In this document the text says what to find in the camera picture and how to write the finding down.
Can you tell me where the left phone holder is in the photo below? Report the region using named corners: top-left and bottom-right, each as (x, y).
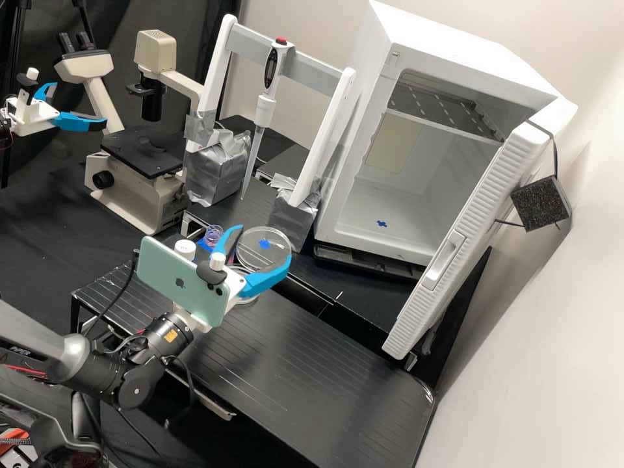
top-left (17, 67), bottom-right (41, 106)

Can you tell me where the petri dish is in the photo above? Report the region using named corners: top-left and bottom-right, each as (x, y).
top-left (226, 260), bottom-right (275, 309)

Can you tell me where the petri dish lid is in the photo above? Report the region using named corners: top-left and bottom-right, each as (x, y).
top-left (237, 226), bottom-right (293, 272)

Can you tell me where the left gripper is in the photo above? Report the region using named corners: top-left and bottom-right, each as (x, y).
top-left (12, 81), bottom-right (110, 137)

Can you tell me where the incubator door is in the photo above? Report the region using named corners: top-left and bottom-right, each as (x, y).
top-left (381, 96), bottom-right (580, 362)

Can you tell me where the white pipette stand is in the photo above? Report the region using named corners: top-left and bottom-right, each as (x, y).
top-left (183, 13), bottom-right (359, 250)

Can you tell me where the cream microscope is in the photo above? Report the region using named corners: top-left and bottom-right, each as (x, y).
top-left (52, 29), bottom-right (207, 236)

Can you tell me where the pipette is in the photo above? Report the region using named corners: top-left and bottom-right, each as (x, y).
top-left (239, 36), bottom-right (296, 202)

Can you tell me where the right wrist camera phone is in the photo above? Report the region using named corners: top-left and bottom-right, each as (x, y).
top-left (135, 235), bottom-right (232, 330)

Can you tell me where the black cable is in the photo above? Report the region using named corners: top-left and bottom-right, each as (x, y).
top-left (77, 247), bottom-right (141, 343)

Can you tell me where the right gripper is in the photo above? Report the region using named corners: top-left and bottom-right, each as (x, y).
top-left (170, 224), bottom-right (293, 334)

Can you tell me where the white incubator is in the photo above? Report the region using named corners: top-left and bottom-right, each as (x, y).
top-left (313, 0), bottom-right (562, 268)

